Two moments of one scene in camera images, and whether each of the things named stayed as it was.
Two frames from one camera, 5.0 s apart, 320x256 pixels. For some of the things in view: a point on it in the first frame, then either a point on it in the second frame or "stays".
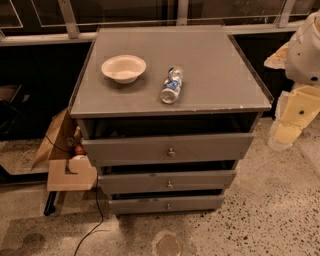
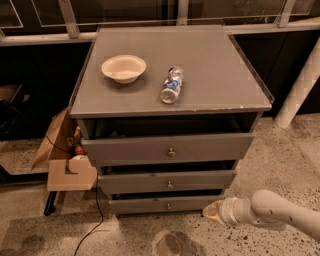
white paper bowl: (123, 68) stays
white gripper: (304, 56) to (227, 210)
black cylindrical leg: (50, 204) stays
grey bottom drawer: (165, 205) stays
